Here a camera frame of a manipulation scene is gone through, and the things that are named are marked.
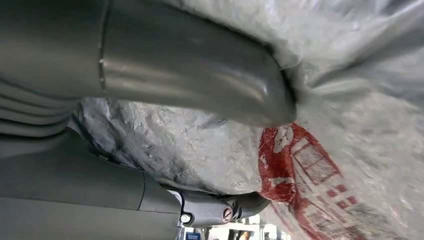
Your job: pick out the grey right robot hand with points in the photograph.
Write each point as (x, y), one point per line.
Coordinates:
(185, 66)

